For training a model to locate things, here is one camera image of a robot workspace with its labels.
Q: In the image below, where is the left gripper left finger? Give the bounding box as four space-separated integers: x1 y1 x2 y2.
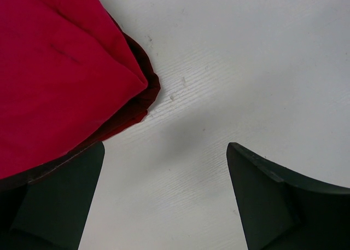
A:
1 142 105 249

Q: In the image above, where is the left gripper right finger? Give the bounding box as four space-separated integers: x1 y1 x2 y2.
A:
226 143 349 249

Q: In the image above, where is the bright red t shirt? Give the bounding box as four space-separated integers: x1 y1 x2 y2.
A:
1 0 148 178

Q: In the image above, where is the dark red folded t shirt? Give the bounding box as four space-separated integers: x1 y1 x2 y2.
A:
74 9 161 151

